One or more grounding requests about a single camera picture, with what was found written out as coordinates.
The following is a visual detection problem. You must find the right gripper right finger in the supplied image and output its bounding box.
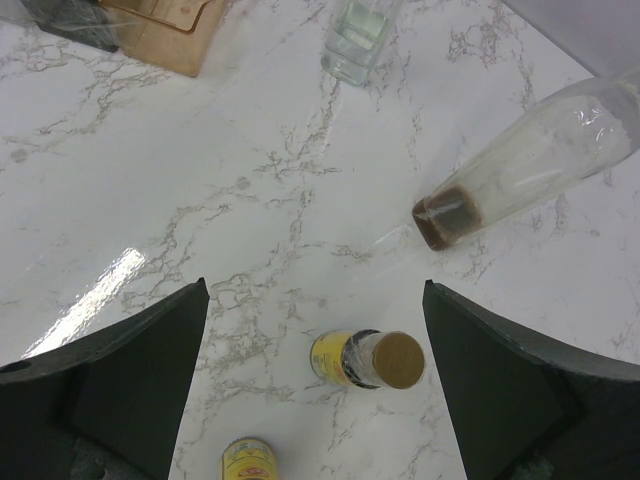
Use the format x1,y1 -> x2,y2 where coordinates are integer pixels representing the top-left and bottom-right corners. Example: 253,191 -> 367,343
423,281 -> 639,479

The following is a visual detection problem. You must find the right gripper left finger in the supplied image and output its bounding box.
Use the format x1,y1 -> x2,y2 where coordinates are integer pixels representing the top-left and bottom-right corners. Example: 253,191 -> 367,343
1,279 -> 209,479

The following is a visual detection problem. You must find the lower yellow label bottle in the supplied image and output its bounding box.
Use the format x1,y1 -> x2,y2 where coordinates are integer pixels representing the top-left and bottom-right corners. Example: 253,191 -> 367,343
218,437 -> 279,480

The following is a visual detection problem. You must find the yellow label bottle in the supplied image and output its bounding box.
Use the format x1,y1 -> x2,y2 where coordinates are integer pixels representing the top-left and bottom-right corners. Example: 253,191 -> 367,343
310,329 -> 425,390
218,437 -> 279,480

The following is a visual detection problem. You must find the upper yellow label bottle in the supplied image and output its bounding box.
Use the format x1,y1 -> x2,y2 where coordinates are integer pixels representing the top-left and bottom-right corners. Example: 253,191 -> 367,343
310,329 -> 425,390

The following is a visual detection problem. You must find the dark sauce glass bottle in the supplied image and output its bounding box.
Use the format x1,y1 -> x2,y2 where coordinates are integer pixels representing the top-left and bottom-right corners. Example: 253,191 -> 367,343
412,69 -> 639,251

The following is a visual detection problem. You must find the orange plastic bin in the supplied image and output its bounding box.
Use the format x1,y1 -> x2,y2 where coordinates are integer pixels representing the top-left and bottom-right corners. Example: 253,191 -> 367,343
99,0 -> 228,77

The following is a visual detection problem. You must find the grey plastic bin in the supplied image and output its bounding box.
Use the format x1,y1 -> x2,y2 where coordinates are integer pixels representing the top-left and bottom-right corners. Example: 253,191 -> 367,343
20,0 -> 119,53

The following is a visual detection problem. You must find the clear plastic bin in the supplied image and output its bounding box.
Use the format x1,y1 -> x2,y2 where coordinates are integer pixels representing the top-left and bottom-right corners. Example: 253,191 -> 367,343
0,0 -> 33,26

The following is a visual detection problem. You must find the clear square oil bottle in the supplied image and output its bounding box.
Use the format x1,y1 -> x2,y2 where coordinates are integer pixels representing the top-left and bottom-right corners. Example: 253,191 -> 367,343
321,0 -> 403,86

